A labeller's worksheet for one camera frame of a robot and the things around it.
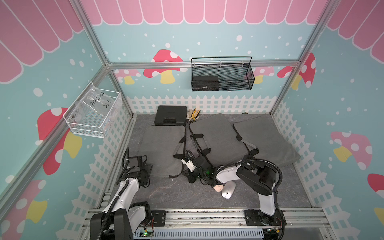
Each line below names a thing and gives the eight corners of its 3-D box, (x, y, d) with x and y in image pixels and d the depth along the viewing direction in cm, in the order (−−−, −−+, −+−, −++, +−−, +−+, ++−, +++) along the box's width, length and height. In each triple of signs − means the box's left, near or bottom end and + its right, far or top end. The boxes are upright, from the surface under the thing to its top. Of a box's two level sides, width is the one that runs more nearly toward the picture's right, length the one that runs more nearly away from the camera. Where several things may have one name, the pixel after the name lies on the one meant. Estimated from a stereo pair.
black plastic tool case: (155, 126, 112) (154, 122, 109) (159, 109, 124) (158, 105, 120) (186, 126, 112) (186, 122, 109) (187, 109, 124) (187, 105, 120)
